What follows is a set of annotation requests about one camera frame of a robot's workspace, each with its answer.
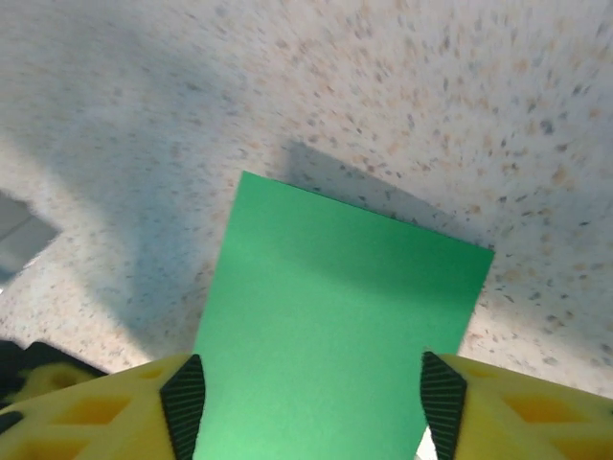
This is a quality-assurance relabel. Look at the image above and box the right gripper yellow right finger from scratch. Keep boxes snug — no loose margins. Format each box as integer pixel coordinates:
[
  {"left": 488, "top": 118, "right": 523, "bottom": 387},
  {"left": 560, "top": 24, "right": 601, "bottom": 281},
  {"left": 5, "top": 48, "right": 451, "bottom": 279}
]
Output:
[{"left": 420, "top": 351, "right": 613, "bottom": 460}]

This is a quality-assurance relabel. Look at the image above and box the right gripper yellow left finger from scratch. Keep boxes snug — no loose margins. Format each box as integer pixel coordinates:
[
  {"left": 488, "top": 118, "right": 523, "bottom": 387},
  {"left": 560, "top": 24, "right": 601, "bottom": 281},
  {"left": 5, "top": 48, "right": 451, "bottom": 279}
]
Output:
[{"left": 0, "top": 353, "right": 208, "bottom": 460}]

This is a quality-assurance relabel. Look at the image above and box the green paper sheet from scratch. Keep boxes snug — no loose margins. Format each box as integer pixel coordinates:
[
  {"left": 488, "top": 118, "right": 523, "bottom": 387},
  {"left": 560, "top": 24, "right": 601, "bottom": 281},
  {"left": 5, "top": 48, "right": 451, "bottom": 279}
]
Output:
[{"left": 190, "top": 170, "right": 496, "bottom": 460}]

